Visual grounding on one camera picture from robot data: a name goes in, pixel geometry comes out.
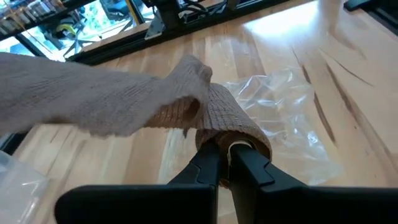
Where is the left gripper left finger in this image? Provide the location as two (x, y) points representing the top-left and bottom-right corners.
(55, 142), (223, 224)

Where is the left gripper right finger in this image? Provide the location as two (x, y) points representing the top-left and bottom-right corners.
(229, 144), (398, 224)

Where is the clear plastic bag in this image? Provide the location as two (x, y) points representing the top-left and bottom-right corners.
(221, 66), (345, 187)

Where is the tan elastic bandage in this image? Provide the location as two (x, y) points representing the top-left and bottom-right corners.
(0, 52), (273, 189)

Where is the clear plastic storage box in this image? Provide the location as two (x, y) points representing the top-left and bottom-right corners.
(0, 150), (51, 224)

